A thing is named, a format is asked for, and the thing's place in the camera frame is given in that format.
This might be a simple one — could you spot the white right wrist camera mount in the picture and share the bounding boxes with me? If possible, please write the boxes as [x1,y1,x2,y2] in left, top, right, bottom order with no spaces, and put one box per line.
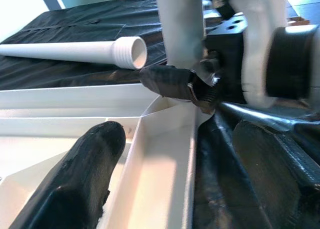
[202,0,287,109]

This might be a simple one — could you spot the white plastic table top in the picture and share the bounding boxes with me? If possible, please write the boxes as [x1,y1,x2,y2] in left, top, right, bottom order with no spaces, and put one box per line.
[0,83,216,229]

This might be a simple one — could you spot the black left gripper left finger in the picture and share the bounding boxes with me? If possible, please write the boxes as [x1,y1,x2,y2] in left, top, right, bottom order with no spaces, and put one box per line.
[9,121,127,229]

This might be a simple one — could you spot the white plastic table leg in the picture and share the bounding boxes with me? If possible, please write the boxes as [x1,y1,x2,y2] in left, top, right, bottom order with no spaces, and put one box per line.
[156,0,207,72]
[0,36,148,70]

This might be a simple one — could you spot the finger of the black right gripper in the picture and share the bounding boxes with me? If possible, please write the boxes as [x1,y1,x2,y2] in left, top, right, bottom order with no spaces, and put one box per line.
[139,65,201,102]

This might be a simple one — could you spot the black plastic table cover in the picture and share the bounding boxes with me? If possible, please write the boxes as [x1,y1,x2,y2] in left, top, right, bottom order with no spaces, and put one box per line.
[0,0,320,229]

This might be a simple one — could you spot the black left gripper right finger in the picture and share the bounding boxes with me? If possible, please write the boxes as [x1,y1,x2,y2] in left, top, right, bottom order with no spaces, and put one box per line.
[232,120,320,229]

